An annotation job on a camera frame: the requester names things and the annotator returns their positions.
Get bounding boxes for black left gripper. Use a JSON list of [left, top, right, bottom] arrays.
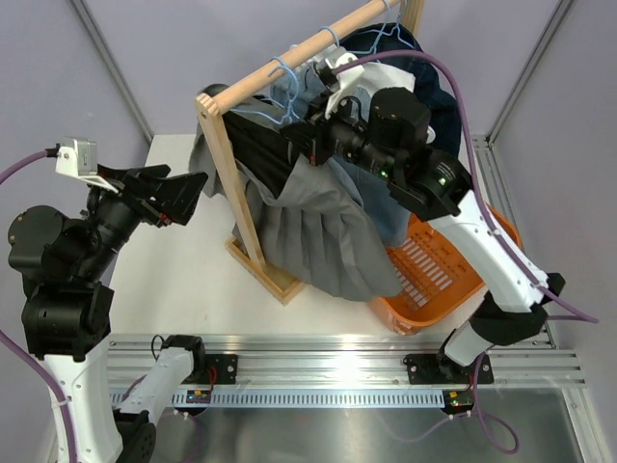
[[72, 161, 206, 282]]

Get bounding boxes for blue hanger of denim shirt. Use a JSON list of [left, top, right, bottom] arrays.
[[270, 56, 300, 123]]

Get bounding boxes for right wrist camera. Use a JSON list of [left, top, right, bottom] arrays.
[[316, 52, 364, 120]]

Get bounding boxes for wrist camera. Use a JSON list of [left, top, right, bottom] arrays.
[[316, 52, 364, 120], [44, 137, 120, 194]]

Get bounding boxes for wooden clothes rack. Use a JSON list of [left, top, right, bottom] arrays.
[[194, 0, 426, 306]]

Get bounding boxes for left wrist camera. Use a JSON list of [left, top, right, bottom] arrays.
[[44, 137, 120, 194]]

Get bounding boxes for orange plastic basket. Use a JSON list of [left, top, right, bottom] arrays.
[[370, 204, 523, 336]]

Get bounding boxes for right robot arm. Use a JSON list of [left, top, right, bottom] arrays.
[[282, 88, 565, 383]]

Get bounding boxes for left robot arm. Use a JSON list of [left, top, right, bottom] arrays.
[[8, 165, 208, 462]]

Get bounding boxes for white garment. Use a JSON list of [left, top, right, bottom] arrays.
[[298, 46, 416, 96]]

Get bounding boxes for light blue denim skirt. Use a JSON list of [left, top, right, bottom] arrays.
[[327, 157, 411, 248]]

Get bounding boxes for blue hanger of jeans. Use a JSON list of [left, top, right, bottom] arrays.
[[341, 1, 421, 58]]

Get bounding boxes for dark navy jeans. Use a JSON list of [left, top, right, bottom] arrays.
[[338, 22, 464, 155]]

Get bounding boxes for blue hanger of white garment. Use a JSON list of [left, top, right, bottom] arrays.
[[319, 26, 340, 50]]

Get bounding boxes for blue wire hanger with skirt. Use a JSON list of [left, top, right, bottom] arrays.
[[230, 95, 298, 128]]

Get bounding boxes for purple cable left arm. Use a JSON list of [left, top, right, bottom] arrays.
[[0, 150, 79, 459]]

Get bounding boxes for light blue denim shirt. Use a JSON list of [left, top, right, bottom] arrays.
[[271, 67, 327, 123]]

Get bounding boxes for grey pleated skirt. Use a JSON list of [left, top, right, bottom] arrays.
[[187, 83, 403, 303]]

